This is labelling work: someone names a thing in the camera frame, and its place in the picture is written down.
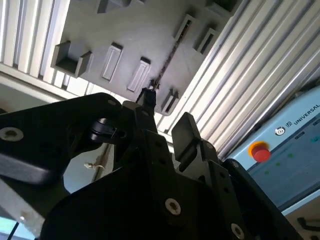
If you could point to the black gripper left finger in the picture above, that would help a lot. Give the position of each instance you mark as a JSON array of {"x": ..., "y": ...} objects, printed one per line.
[{"x": 50, "y": 140}]

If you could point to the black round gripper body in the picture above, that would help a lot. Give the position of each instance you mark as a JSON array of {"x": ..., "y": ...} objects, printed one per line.
[{"x": 112, "y": 212}]

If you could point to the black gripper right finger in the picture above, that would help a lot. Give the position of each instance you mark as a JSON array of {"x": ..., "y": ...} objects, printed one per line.
[{"x": 186, "y": 140}]

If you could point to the green RAM stick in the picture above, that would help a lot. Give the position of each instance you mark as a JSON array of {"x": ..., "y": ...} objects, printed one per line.
[{"x": 157, "y": 84}]

